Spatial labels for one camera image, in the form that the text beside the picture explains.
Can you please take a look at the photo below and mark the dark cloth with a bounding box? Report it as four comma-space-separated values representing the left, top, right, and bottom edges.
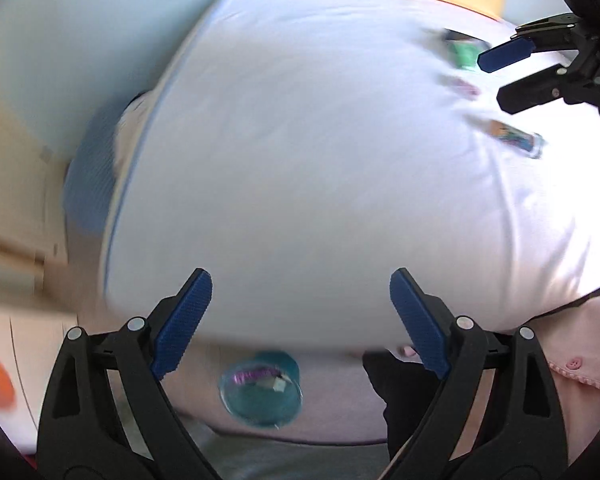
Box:
362, 349, 453, 463

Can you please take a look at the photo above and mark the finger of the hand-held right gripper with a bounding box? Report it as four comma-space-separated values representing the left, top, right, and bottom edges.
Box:
476, 12, 588, 72
497, 57, 600, 114

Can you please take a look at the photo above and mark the cream door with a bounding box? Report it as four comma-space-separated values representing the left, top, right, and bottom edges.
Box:
0, 90, 76, 311

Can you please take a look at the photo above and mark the green plastic bag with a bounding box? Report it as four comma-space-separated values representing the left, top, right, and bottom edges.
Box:
450, 40, 491, 70

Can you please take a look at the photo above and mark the white bed sheet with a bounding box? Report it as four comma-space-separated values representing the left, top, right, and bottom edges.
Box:
100, 0, 600, 351

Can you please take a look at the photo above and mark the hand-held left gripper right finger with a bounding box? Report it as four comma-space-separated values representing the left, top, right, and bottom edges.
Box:
389, 267, 570, 480

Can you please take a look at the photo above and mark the colourful plastic packet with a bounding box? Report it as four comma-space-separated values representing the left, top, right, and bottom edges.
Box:
485, 119, 547, 159

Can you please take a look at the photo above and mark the white box with orange print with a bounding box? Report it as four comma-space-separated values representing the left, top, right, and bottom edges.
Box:
0, 307, 78, 453

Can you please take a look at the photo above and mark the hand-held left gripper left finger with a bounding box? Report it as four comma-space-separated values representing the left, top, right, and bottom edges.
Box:
36, 267, 218, 480

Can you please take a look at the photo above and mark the person's pink shirt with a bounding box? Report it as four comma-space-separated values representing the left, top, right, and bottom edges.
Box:
542, 290, 600, 413

